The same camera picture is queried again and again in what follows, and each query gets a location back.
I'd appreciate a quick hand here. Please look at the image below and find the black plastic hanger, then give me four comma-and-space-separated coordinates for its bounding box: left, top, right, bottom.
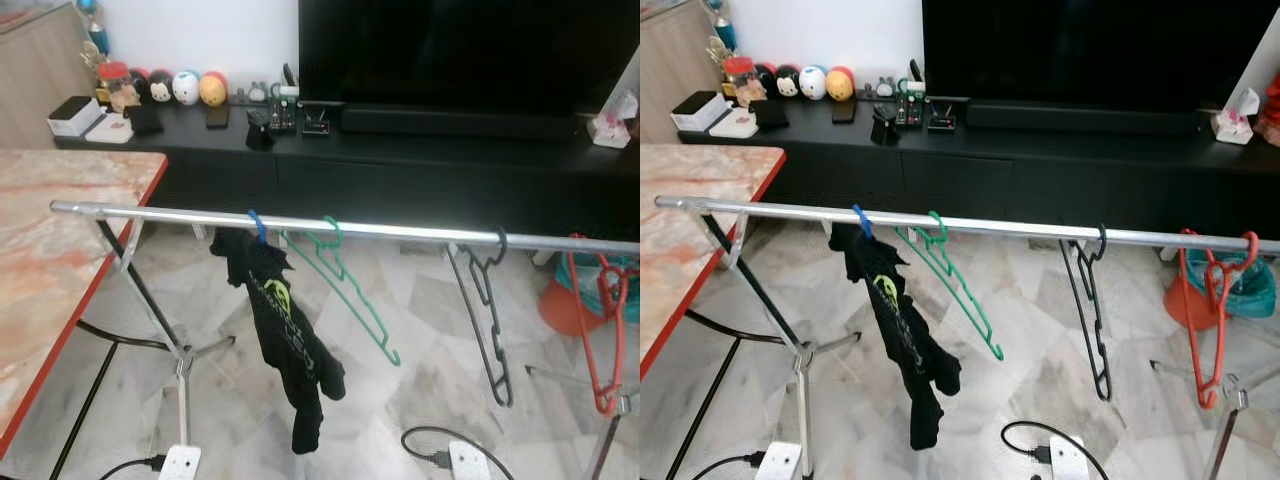
1060, 224, 1113, 402
447, 228, 514, 408

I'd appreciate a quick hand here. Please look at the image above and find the red plastic hanger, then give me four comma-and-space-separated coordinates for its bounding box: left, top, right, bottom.
566, 234, 626, 416
1178, 229, 1226, 410
1205, 232, 1261, 401
596, 253, 633, 401

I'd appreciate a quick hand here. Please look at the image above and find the green plastic hanger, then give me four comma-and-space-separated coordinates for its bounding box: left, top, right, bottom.
895, 211, 1004, 361
280, 216, 401, 367

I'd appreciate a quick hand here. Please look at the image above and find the marble table red edge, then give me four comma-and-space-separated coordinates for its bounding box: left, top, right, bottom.
640, 145, 787, 379
0, 150, 169, 456

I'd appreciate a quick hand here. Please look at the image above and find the red bin teal bag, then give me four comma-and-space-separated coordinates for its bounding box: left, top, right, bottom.
1163, 250, 1263, 331
538, 255, 641, 338

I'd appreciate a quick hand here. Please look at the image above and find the white pink tissue box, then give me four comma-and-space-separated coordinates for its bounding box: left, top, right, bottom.
1212, 88, 1259, 146
590, 92, 639, 149

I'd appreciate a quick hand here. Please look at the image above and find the beige wooden cabinet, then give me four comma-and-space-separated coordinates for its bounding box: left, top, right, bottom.
640, 0, 723, 146
0, 0, 101, 151

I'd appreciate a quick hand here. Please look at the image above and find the clear jar red lid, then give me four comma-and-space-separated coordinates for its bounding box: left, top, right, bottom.
722, 57, 758, 104
97, 62, 134, 109

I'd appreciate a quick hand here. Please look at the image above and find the black TV console cabinet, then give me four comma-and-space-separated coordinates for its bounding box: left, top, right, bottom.
680, 100, 1280, 241
55, 100, 641, 241

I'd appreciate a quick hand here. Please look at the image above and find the black flat screen television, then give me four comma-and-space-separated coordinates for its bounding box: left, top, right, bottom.
298, 0, 641, 113
922, 0, 1263, 106

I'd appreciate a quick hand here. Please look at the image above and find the black phone stand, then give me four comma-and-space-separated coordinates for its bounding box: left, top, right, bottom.
870, 103, 901, 147
245, 108, 276, 151

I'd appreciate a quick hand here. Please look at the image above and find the black garment green logo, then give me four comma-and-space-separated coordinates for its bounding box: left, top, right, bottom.
210, 228, 347, 455
828, 222, 963, 451

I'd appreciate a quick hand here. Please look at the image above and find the green remote holder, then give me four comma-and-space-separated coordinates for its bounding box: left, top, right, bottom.
895, 60, 926, 129
270, 65, 301, 134

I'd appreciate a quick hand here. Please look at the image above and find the black soundbar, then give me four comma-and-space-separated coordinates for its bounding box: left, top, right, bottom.
965, 98, 1201, 134

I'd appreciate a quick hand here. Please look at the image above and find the red robed figurine statue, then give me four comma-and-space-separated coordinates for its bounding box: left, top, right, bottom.
1260, 72, 1280, 149

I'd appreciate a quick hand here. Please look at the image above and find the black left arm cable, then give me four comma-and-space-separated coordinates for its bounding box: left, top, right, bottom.
690, 452, 766, 480
98, 455, 166, 480

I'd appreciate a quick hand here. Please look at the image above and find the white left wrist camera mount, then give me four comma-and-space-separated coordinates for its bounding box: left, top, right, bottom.
158, 445, 201, 480
755, 442, 803, 480

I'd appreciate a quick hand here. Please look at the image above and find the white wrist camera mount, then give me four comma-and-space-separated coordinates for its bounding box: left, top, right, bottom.
755, 442, 803, 480
158, 445, 201, 480
448, 440, 493, 480
1048, 437, 1091, 480

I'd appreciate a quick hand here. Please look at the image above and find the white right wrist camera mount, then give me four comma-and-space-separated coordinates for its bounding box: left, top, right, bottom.
1048, 437, 1091, 480
448, 440, 493, 480

